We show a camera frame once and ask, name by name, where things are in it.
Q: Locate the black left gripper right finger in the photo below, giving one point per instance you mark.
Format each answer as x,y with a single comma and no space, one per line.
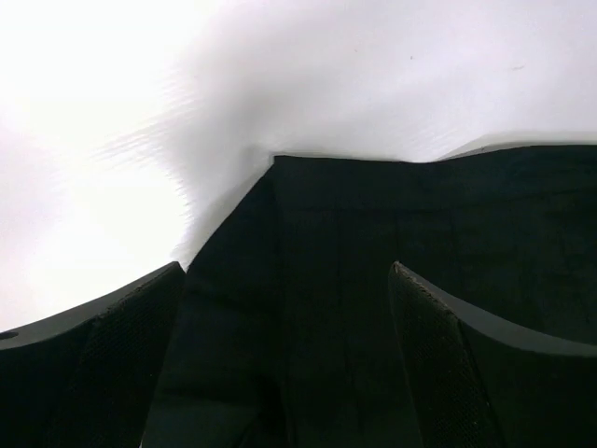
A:
478,380

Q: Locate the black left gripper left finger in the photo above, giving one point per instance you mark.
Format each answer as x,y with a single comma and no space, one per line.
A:
86,377

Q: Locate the black pleated skirt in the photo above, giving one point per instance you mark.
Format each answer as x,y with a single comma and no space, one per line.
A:
284,336

